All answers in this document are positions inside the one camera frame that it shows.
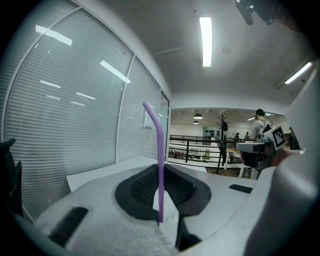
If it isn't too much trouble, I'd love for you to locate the long ceiling light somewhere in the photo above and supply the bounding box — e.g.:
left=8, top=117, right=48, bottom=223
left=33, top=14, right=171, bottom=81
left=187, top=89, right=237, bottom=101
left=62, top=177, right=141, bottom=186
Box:
left=284, top=61, right=314, bottom=85
left=199, top=16, right=213, bottom=68

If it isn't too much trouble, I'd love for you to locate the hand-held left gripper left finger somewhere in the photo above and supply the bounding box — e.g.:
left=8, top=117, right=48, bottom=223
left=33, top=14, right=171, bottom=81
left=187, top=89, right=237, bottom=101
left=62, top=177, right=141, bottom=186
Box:
left=34, top=163, right=176, bottom=256

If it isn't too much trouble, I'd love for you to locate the black head-worn camera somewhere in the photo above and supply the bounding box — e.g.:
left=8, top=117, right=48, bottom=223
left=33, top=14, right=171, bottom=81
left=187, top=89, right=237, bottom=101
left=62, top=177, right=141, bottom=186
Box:
left=234, top=0, right=276, bottom=26

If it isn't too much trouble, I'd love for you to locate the white paper sheet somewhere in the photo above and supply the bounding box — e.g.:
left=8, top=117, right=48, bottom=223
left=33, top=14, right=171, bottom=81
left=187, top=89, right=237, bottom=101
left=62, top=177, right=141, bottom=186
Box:
left=143, top=104, right=155, bottom=130

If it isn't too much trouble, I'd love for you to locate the black coat rack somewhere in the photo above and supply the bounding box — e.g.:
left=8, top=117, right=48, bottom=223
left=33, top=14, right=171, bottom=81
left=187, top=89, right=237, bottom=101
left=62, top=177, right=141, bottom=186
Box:
left=215, top=113, right=230, bottom=174

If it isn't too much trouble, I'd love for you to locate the thin translucent rod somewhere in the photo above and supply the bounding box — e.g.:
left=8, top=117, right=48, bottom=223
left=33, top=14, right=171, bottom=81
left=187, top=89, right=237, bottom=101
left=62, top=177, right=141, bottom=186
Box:
left=142, top=100, right=165, bottom=224

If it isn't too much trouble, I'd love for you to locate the white square table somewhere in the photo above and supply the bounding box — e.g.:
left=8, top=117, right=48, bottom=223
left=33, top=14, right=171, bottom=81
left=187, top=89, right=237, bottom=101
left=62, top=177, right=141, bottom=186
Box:
left=65, top=154, right=208, bottom=194

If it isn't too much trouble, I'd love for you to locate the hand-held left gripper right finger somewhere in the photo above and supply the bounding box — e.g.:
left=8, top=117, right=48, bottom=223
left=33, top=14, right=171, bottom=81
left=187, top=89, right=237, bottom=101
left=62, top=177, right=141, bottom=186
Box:
left=163, top=163, right=259, bottom=251

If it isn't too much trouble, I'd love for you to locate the person's right forearm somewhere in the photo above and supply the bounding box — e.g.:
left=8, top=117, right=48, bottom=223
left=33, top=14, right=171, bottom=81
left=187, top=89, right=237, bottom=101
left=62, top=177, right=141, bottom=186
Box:
left=271, top=148, right=305, bottom=168

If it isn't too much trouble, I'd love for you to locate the black office chair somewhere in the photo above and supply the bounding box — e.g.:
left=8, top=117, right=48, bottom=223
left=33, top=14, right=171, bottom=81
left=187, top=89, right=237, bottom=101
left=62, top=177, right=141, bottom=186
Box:
left=0, top=138, right=24, bottom=219

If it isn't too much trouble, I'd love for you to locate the black metal railing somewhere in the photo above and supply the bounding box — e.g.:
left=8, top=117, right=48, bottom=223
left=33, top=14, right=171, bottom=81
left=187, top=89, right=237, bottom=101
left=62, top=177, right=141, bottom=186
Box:
left=168, top=134, right=241, bottom=169

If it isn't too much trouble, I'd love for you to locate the wooden desk with white frame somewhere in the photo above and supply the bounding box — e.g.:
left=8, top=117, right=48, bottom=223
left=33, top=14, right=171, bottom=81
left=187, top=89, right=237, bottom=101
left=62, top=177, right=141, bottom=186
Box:
left=224, top=147, right=252, bottom=179

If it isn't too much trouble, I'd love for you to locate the person's face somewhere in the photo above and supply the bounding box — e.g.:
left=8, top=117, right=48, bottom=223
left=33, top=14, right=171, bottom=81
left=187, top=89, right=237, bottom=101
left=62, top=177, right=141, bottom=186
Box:
left=272, top=0, right=311, bottom=35

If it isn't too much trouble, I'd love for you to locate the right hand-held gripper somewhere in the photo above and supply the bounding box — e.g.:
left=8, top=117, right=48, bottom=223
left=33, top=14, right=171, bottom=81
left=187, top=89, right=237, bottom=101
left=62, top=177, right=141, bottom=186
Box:
left=235, top=124, right=286, bottom=174

